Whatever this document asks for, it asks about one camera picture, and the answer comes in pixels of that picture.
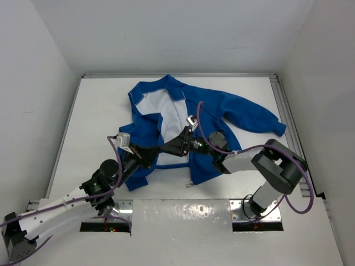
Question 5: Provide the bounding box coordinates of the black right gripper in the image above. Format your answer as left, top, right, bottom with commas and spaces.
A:
161, 126, 218, 158

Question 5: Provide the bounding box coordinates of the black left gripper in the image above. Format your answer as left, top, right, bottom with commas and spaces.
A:
115, 141, 161, 187

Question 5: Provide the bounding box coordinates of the silver zipper pull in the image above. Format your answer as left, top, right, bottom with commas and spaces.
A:
186, 181, 194, 188

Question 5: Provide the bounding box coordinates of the blue zip jacket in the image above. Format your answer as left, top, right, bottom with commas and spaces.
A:
118, 74, 287, 192

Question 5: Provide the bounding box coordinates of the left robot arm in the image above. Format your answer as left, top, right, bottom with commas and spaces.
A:
1, 145, 160, 265

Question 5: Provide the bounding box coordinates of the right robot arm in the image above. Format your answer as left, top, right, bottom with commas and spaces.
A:
160, 127, 308, 218

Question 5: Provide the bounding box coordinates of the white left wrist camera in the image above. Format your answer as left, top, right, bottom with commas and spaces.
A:
114, 132, 133, 154

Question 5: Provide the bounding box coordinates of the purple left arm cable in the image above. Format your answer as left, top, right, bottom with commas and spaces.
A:
0, 135, 131, 263

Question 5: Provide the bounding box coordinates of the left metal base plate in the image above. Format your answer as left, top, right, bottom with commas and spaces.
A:
82, 199, 133, 222

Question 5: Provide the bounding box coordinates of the metal base plate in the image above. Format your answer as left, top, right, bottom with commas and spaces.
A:
229, 199, 282, 223
82, 199, 133, 222

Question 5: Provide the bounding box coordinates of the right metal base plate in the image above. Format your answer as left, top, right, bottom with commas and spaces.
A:
229, 199, 282, 223

